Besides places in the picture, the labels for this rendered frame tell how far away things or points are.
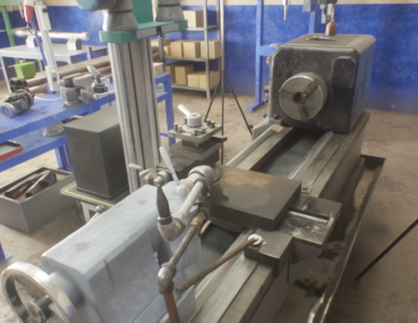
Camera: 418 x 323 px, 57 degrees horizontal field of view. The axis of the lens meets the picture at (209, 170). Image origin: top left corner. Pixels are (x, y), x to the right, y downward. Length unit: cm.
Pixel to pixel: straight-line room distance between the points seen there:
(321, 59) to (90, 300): 186
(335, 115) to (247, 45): 392
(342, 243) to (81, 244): 156
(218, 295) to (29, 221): 223
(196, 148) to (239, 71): 475
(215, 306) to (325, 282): 86
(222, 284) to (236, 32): 527
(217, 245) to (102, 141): 131
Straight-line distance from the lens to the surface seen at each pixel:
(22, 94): 320
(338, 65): 228
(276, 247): 135
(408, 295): 263
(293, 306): 182
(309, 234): 142
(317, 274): 199
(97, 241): 94
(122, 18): 221
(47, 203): 330
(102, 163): 269
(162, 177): 149
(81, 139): 275
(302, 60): 238
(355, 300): 249
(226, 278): 128
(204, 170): 128
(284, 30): 592
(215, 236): 165
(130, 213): 102
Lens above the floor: 170
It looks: 27 degrees down
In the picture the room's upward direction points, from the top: 2 degrees counter-clockwise
